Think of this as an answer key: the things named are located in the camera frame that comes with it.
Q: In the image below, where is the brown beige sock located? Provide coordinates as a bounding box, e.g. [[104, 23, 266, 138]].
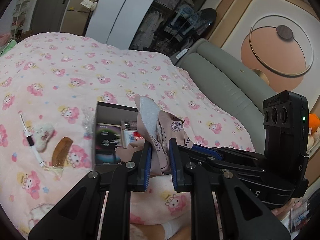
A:
[[116, 96, 193, 176]]

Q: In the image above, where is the white fluffy plush clip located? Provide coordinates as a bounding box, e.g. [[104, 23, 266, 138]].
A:
[[33, 123, 55, 152]]

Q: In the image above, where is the black storage box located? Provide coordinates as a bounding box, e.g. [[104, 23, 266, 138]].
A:
[[92, 101, 144, 166]]

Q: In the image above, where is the red booklet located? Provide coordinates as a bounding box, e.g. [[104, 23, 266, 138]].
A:
[[133, 132, 144, 141]]

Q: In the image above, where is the right hand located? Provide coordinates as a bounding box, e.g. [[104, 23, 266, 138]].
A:
[[272, 198, 309, 230]]

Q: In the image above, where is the orange plush toy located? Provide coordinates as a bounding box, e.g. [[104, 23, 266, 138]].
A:
[[307, 113, 320, 152]]

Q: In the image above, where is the white pen with tassel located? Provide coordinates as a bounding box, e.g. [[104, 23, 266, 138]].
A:
[[18, 111, 63, 178]]

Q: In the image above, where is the brown wooden comb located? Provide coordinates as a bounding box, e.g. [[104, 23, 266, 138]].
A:
[[52, 137, 73, 167]]

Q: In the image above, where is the grey padded headboard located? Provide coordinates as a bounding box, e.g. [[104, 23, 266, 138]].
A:
[[175, 38, 275, 153]]

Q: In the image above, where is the black green package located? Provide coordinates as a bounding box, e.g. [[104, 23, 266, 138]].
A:
[[94, 123, 123, 165]]

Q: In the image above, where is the crumpled clear plastic wrap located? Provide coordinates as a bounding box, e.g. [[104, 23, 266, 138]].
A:
[[82, 107, 95, 140]]

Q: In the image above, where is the pink cartoon print blanket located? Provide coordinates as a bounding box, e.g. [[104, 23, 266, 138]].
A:
[[1, 33, 254, 238]]

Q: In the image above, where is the dark open wardrobe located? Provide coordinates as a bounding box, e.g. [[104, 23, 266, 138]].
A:
[[129, 0, 217, 57]]

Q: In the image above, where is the cardboard box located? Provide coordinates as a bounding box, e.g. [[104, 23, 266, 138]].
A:
[[60, 0, 90, 36]]

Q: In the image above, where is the white shelf rack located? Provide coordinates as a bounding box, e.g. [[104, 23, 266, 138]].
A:
[[10, 0, 30, 40]]

